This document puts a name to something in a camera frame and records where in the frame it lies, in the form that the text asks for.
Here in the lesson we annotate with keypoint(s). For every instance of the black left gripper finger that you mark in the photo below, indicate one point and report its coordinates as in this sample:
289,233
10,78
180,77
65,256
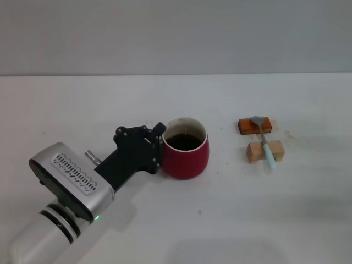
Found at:
157,156
132,136

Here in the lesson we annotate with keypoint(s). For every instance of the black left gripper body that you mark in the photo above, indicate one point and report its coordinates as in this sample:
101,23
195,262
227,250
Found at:
129,162

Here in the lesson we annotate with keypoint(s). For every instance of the red ceramic coffee cup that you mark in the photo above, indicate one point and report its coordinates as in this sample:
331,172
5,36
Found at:
187,165

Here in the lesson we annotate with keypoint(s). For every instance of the light wooden spoon rest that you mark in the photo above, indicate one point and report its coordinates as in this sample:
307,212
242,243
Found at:
254,152

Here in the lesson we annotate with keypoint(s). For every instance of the dark orange wooden block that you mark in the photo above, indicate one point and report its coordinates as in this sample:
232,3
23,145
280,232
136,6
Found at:
247,125

